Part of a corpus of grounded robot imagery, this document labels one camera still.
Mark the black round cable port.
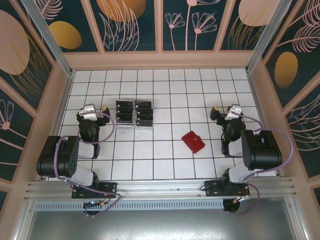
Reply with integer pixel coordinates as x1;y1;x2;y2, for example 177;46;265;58
83;204;101;217
223;199;242;215

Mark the aluminium corner post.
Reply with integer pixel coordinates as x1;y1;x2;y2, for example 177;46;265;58
246;0;298;73
21;0;76;77

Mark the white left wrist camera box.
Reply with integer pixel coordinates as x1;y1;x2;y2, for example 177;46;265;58
79;104;97;120

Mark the aluminium front rail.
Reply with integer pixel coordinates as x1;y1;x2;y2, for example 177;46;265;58
23;176;298;201

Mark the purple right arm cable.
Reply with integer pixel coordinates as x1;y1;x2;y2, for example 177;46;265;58
224;111;294;216

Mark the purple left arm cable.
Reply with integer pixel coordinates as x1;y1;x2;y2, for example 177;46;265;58
53;111;123;218

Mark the aluminium side rail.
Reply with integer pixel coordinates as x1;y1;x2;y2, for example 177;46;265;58
38;71;76;182
246;70;286;178

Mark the red wire yellow connector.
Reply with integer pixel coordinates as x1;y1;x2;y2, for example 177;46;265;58
233;186;251;204
98;191;112;208

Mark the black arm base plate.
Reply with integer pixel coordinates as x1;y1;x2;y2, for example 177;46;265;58
71;182;118;200
204;180;251;198

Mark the clear acrylic card stand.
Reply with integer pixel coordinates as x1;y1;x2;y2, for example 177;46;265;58
114;99;155;131

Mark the grey slotted cable duct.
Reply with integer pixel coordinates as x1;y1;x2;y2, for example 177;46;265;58
33;199;225;211

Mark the red leather card holder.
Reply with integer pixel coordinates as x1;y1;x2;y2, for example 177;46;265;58
181;130;206;154

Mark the grey metal sheet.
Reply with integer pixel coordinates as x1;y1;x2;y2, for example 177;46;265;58
24;197;301;240

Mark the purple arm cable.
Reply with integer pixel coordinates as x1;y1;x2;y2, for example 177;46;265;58
53;111;123;218
224;111;294;216

